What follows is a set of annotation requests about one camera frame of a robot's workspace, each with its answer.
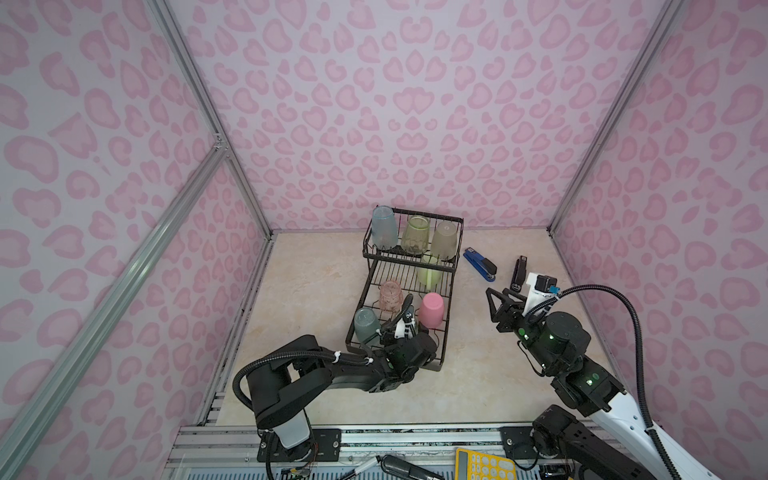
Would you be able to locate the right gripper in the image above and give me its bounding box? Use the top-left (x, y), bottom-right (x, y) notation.
top-left (484, 287), bottom-right (563, 375)

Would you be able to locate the solid pink plastic cup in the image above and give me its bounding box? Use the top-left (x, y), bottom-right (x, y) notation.
top-left (417, 292), bottom-right (445, 329)

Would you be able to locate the pink transparent cup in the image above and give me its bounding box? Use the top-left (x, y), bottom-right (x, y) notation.
top-left (379, 280), bottom-right (405, 314)

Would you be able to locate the white mug green handle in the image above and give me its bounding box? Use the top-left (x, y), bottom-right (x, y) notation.
top-left (417, 254), bottom-right (443, 292)

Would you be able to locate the pale green frosted cup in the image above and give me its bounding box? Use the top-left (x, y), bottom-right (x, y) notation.
top-left (430, 220), bottom-right (459, 261)

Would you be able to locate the light green transparent cup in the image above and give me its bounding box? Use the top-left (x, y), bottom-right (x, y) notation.
top-left (401, 215), bottom-right (430, 256)

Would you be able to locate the teal textured plastic cup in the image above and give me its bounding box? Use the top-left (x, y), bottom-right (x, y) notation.
top-left (371, 205), bottom-right (398, 251)

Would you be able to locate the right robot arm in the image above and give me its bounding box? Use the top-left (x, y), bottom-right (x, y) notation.
top-left (486, 287), bottom-right (716, 479)

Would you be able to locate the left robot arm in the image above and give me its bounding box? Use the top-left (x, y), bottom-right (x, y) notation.
top-left (231, 332), bottom-right (437, 461)

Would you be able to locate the blue stapler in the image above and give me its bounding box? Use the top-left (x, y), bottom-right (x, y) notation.
top-left (463, 247), bottom-right (497, 282)

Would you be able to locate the black marker pen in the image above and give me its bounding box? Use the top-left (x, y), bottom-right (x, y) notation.
top-left (340, 454), bottom-right (445, 480)

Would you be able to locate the yellow calculator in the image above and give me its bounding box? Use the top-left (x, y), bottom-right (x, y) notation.
top-left (454, 448), bottom-right (517, 480)

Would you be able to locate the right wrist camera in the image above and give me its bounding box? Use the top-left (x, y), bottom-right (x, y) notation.
top-left (523, 272), bottom-right (560, 316)

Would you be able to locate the black wire dish rack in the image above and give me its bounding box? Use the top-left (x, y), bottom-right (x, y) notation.
top-left (357, 205), bottom-right (464, 372)

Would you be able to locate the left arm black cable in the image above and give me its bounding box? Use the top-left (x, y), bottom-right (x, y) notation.
top-left (231, 350), bottom-right (373, 412)

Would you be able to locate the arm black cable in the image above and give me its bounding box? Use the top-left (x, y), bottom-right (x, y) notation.
top-left (231, 350), bottom-right (373, 412)
top-left (525, 284), bottom-right (682, 480)

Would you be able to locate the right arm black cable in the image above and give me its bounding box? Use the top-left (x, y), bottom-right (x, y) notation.
top-left (525, 284), bottom-right (682, 480)

